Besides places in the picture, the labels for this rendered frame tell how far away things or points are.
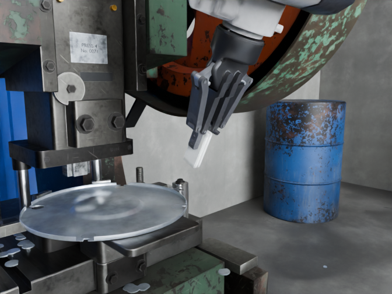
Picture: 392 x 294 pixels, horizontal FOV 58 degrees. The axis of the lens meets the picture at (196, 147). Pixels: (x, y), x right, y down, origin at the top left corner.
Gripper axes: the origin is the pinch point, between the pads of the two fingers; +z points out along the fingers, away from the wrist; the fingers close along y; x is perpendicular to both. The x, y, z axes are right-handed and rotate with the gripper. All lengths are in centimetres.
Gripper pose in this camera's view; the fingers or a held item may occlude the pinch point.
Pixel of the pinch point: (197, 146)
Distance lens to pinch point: 61.4
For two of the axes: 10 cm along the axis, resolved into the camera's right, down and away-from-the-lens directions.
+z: -3.2, 8.3, 4.5
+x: -6.5, -5.4, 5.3
